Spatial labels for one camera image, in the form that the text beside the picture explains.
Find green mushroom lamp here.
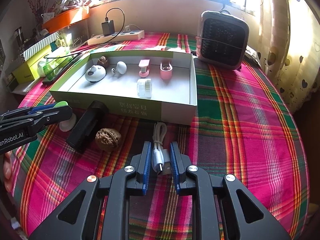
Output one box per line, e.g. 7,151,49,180
53,101,77,132

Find black power bank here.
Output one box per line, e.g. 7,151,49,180
66,100,108,153

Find brown walnut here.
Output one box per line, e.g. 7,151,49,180
95,128,121,151
97,56,109,68

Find white round penguin gadget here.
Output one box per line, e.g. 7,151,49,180
85,65,106,82

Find small white mushroom hook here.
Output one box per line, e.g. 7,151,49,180
111,61,127,75

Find white usb cable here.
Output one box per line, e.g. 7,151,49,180
151,121,173,176

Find pink clip holder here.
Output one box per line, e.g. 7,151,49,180
138,59,150,78

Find pink curved case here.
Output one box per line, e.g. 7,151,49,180
160,61,173,80

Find person's left hand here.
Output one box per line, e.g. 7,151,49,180
3,151,13,192

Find yellow green box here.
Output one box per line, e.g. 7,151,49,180
12,45,52,84

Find green tissue pack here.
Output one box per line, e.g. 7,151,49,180
37,47,71,77

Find striped white box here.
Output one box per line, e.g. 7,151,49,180
18,32,59,62

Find metal thermos cup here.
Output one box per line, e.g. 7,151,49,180
14,27,24,48

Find red dried flower branches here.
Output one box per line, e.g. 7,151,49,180
23,0,58,25

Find orange tray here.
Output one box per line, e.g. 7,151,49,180
42,6,89,34

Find black charger adapter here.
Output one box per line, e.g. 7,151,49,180
101,20,115,36

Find green white cardboard box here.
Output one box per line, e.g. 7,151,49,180
49,50,197,125

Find white power strip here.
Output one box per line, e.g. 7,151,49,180
87,30,145,46

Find small pink black heater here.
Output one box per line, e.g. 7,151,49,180
196,10,249,70

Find heart pattern curtain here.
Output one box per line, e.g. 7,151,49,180
255,0,319,113

